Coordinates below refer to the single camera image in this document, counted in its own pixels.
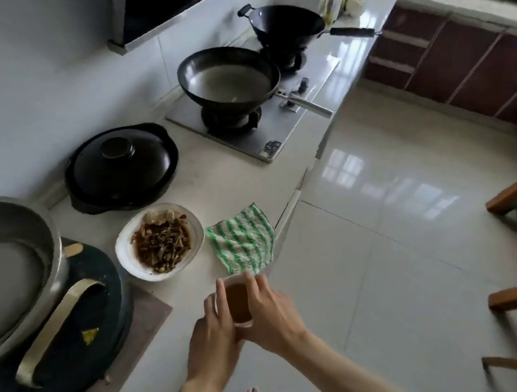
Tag black clay pot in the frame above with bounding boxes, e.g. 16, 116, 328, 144
57, 118, 188, 221

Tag person's right hand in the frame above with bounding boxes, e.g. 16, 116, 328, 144
226, 262, 313, 363

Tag green striped dish cloth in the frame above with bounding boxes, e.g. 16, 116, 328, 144
201, 200, 283, 283

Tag black wok with black handle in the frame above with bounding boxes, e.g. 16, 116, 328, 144
236, 0, 379, 61

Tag person's left hand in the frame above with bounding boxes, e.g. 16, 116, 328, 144
171, 277, 253, 389

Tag cooked brown food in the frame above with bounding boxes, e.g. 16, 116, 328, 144
125, 205, 197, 279

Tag glass cup of brown liquid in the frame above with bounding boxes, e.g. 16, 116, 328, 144
209, 268, 276, 333

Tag black pot lid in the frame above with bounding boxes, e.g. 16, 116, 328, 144
67, 124, 179, 210

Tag steel gas stove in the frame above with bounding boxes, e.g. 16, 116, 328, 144
155, 24, 355, 179

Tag person's right forearm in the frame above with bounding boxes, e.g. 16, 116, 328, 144
281, 313, 423, 392

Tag wok with steel handle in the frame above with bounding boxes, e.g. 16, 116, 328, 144
174, 30, 335, 143

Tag brown counter mat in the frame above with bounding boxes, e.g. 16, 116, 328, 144
0, 277, 187, 392

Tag dark red kitchen cabinets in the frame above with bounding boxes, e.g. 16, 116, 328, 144
350, 0, 517, 160

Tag white plate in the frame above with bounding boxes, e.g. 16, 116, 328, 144
109, 197, 212, 289

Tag dark round cooker with tape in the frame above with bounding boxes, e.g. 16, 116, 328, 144
0, 229, 149, 392

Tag large steel basin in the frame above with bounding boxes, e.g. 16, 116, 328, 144
0, 184, 87, 376

